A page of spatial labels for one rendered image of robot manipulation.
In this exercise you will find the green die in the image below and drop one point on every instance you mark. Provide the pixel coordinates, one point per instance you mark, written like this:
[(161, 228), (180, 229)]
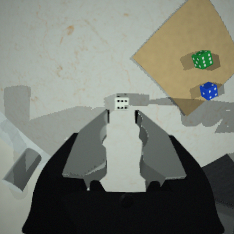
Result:
[(202, 59)]

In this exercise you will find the blue die with white pips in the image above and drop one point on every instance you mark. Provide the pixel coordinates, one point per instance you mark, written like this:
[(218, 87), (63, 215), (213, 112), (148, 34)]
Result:
[(208, 90)]

